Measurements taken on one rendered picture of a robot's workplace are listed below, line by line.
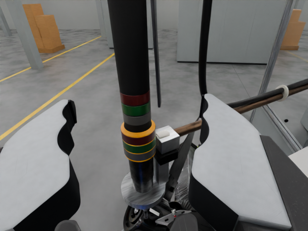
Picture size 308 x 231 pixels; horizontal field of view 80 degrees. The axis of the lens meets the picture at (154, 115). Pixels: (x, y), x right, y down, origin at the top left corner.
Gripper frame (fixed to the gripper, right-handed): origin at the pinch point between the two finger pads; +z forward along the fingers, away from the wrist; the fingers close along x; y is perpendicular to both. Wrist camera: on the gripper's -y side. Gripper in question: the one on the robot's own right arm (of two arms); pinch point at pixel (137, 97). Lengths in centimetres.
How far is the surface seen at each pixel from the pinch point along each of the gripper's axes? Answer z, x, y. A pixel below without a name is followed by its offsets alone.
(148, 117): 7.1, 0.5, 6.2
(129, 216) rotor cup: 17.7, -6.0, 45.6
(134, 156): 6.1, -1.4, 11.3
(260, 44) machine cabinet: 496, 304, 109
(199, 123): 11.9, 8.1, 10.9
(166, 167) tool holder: 8.2, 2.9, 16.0
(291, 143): 66, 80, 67
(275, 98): 19.3, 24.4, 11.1
